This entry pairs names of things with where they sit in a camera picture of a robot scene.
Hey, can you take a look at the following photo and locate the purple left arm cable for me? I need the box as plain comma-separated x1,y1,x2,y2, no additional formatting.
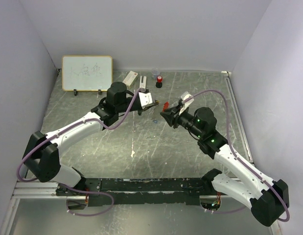
17,88,142,216

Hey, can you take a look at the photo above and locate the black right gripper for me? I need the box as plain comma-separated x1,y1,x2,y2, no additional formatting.
160,105,204,138

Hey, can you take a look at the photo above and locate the metal key organizer red handle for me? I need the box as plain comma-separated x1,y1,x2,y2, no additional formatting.
163,102,169,112

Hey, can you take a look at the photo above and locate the aluminium front rail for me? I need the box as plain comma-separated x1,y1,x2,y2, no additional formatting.
11,177,271,199

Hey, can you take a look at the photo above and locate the green white staples box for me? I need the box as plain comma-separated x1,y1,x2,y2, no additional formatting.
123,71,138,88

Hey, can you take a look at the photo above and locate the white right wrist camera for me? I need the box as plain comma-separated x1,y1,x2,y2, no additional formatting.
179,92,194,115

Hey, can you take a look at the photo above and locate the clear plastic cup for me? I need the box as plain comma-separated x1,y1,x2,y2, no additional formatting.
151,68,161,79

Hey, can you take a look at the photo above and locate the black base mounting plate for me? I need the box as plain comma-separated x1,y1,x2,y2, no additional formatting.
56,178,217,207

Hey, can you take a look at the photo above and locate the white stapler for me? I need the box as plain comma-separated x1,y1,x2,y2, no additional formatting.
140,76,147,89

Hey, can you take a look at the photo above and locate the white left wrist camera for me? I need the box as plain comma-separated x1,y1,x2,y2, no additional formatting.
138,92,154,108

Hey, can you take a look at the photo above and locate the white board yellow frame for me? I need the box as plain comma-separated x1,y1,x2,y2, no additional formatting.
61,55,113,92

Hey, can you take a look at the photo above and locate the aluminium rail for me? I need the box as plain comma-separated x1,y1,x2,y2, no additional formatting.
11,177,271,199
221,71,255,166

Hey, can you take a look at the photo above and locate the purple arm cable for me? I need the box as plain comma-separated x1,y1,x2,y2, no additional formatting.
17,88,142,216
183,89,291,222

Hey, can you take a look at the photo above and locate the aluminium right side rail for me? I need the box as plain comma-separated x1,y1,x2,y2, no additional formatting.
221,71,255,166

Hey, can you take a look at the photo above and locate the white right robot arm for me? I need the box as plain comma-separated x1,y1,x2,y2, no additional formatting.
161,105,289,227

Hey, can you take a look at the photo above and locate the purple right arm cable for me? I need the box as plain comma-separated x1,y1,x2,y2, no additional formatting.
183,89,291,222

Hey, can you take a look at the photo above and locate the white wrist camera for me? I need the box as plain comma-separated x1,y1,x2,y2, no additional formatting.
138,92,154,108
179,92,194,115

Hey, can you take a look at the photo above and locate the red black stamp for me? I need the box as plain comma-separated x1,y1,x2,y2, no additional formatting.
156,75,163,88

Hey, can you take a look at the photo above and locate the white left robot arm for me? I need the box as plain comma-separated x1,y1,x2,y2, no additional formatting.
21,82,159,195

